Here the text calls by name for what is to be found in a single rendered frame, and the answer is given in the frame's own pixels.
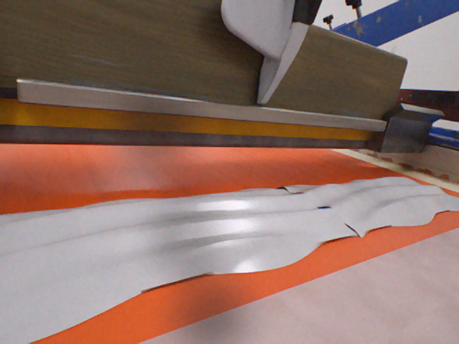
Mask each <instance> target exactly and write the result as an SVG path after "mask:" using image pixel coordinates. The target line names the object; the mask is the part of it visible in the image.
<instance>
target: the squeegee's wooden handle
mask: <svg viewBox="0 0 459 344"><path fill-rule="evenodd" d="M221 7H222V0H0V98H6V99H15V100H18V89H17V78H18V77H22V78H28V79H35V80H46V81H53V82H64V83H70V84H77V85H88V86H94V87H106V88H113V89H118V90H130V91H136V92H147V93H154V94H160V95H172V96H178V97H190V98H196V99H202V100H213V101H220V102H231V103H237V104H244V105H256V106H261V107H268V108H280V109H285V110H303V111H310V112H315V113H327V114H334V115H345V116H351V117H358V118H369V119H375V120H382V121H383V119H384V115H385V113H386V112H387V111H389V110H391V109H392V108H394V107H395V105H396V102H397V98H398V95H399V91H400V88H401V86H402V81H403V79H404V75H405V72H406V70H407V66H408V60H407V58H405V57H403V56H400V55H398V54H395V53H392V52H389V51H387V50H384V49H381V48H376V47H374V46H371V45H369V44H366V43H363V42H360V41H358V40H355V39H352V38H350V37H346V36H345V35H342V34H339V33H337V32H333V31H331V30H329V29H325V28H323V27H320V26H317V25H315V24H312V25H310V26H309V28H308V31H307V33H306V36H305V38H304V40H303V43H302V45H301V47H300V49H299V50H298V52H297V54H296V56H295V57H294V59H293V61H292V62H291V64H290V66H289V68H288V69H287V71H286V73H285V76H284V78H283V79H282V80H281V81H280V83H279V85H278V86H277V88H276V90H275V92H274V93H273V95H272V96H271V98H270V99H269V101H268V102H267V103H266V104H264V105H262V104H257V103H256V101H257V83H258V77H259V72H260V69H261V67H262V63H263V60H264V55H263V54H261V53H259V52H258V51H257V50H255V49H253V48H252V47H251V46H250V45H248V44H247V43H245V42H244V41H242V40H241V39H240V38H238V37H236V36H235V35H234V34H233V33H231V32H230V31H229V29H228V28H227V27H226V26H225V24H224V22H223V19H222V12H221Z"/></svg>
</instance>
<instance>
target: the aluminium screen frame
mask: <svg viewBox="0 0 459 344"><path fill-rule="evenodd" d="M349 150H352V151H356V152H358V153H363V154H365V155H368V156H372V157H374V158H378V159H380V160H383V161H387V162H390V163H394V164H397V165H401V166H405V167H408V168H411V169H415V170H417V171H421V172H423V173H428V174H430V175H433V176H437V177H439V178H443V179H445V180H449V181H452V182H455V183H459V150H457V149H454V148H448V147H445V146H441V145H436V144H433V143H427V142H426V144H425V147H424V150H423V152H422V153H377V152H374V151H372V150H367V149H349Z"/></svg>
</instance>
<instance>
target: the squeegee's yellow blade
mask: <svg viewBox="0 0 459 344"><path fill-rule="evenodd" d="M0 124H1V125H32V126H49V127H64V128H95V129H112V130H143V131H159V132H175V133H206V134H223V135H253V136H269V137H285V138H332V139H348V140H376V139H377V135H378V132H376V131H367V130H349V129H340V128H322V127H313V126H304V125H286V124H277V123H259V122H250V121H240V120H223V119H213V118H196V117H187V116H177V115H159V114H150V113H132V112H123V111H114V110H96V109H87V108H68V107H50V106H41V105H23V104H20V103H19V102H18V100H15V99H6V98H0Z"/></svg>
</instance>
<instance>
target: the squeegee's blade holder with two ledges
mask: <svg viewBox="0 0 459 344"><path fill-rule="evenodd" d="M17 89H18V102H19V103H20V104H23V105H41V106H50V107H59V108H87V109H96V110H114V111H123V112H132V113H150V114H159V115H177V116H187V117H196V118H213V119H223V120H240V121H250V122H259V123H277V124H286V125H304V126H313V127H322V128H340V129H349V130H367V131H376V132H384V130H385V127H386V124H387V122H386V121H382V120H375V119H369V118H358V117H351V116H345V115H334V114H327V113H315V112H310V111H303V110H285V109H280V108H273V107H261V106H256V105H244V104H237V103H231V102H220V101H213V100H202V99H196V98H190V97H178V96H172V95H160V94H154V93H147V92H136V91H130V90H118V89H113V88H106V87H94V86H88V85H77V84H70V83H64V82H53V81H46V80H35V79H28V78H22V77H18V78H17Z"/></svg>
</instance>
